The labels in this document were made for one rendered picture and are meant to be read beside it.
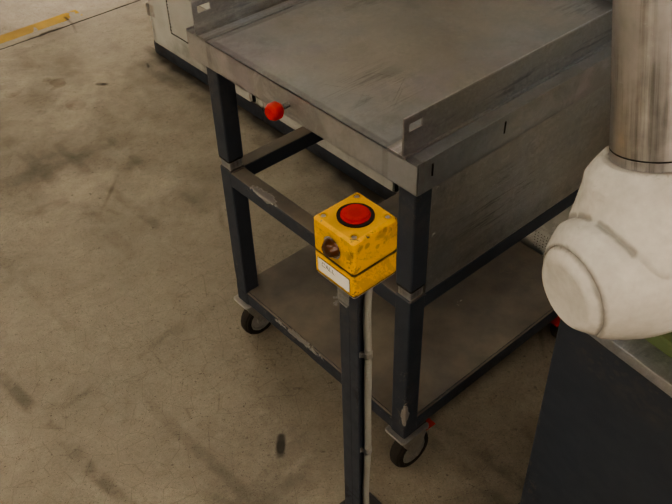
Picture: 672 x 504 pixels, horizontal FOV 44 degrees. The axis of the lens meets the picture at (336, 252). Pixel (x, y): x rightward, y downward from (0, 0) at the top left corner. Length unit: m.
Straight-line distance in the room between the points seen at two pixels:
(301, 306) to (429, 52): 0.73
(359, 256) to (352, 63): 0.55
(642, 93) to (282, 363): 1.40
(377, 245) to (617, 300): 0.32
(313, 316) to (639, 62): 1.24
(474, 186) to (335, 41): 0.39
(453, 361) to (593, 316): 0.97
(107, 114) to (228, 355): 1.27
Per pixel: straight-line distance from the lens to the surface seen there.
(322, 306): 1.99
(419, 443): 1.86
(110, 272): 2.44
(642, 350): 1.18
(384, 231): 1.08
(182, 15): 3.14
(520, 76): 1.44
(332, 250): 1.07
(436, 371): 1.86
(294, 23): 1.68
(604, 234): 0.93
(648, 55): 0.89
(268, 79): 1.50
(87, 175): 2.83
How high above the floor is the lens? 1.58
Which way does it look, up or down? 41 degrees down
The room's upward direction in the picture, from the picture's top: 2 degrees counter-clockwise
